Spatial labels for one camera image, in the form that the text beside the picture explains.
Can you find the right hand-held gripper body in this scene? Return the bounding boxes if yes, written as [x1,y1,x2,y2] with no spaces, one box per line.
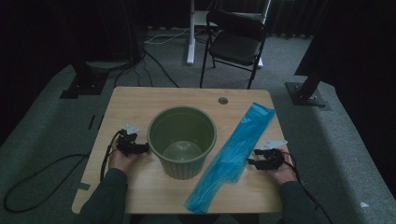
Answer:
[256,139,289,171]

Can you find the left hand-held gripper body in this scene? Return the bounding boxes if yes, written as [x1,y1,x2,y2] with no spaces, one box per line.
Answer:
[117,124,148,157]

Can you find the blue plastic bag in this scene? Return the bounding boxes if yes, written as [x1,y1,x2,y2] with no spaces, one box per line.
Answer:
[183,102,277,215]

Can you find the green ribbed plastic bin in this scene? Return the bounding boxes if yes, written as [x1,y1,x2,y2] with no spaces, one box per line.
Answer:
[147,105,218,181]

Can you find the person's left hand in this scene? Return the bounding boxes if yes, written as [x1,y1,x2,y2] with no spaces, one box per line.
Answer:
[107,138,140,174]

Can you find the person's right hand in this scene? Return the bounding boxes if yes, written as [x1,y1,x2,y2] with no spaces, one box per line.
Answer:
[268,148,299,187]

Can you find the black slanted stand with base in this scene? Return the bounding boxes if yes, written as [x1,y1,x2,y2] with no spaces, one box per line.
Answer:
[285,31,332,108]

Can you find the black stand with square base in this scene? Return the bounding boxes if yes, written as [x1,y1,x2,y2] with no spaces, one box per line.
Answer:
[59,59,108,100]

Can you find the grey round stand base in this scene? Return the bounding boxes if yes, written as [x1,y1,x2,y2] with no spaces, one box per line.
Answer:
[86,60,133,71]

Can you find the black folding chair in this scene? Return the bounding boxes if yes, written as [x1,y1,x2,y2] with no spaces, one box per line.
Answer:
[199,9,269,91]

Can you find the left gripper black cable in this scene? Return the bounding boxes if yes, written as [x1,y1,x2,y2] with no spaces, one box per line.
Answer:
[99,130,124,182]

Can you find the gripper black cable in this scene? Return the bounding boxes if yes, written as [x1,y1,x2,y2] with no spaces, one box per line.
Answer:
[99,130,124,182]
[281,150,334,224]

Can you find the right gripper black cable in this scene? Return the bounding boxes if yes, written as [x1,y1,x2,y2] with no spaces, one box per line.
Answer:
[281,150,334,224]

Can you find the black floor cables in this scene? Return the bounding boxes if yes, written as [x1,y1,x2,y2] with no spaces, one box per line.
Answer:
[113,46,180,89]

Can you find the black looped floor cable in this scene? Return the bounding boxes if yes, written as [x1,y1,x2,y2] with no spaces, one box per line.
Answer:
[2,152,92,215]

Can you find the white floor cable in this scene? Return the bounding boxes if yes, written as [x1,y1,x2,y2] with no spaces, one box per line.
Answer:
[143,26,191,46]

